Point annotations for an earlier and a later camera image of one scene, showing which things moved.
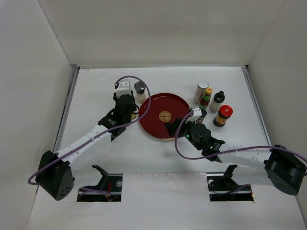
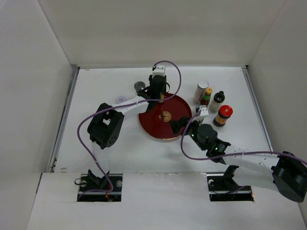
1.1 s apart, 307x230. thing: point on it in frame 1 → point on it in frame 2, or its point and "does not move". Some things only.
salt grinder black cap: (139, 87) does not move
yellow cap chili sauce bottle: (205, 98) does not move
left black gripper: (115, 98) → (150, 79)
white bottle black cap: (218, 98) does not move
